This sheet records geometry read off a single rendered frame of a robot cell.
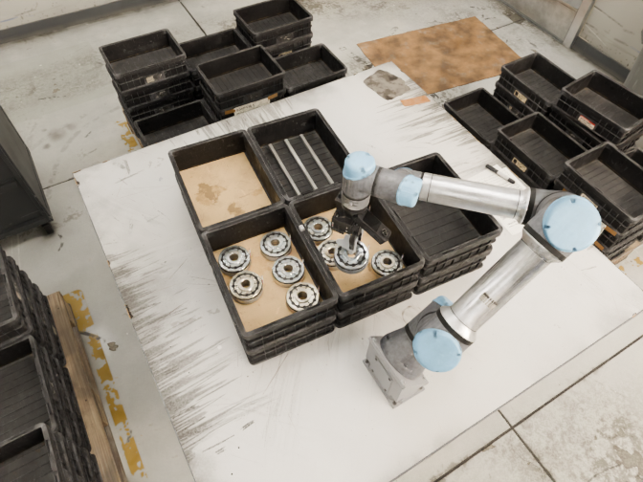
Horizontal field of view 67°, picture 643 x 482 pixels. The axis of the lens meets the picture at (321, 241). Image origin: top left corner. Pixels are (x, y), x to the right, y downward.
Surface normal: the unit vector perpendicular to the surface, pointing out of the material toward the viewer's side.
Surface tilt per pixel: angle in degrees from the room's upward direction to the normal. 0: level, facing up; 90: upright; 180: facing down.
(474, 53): 0
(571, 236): 43
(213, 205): 0
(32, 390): 0
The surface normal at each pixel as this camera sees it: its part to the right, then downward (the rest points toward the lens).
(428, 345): -0.34, 0.30
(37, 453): 0.02, -0.58
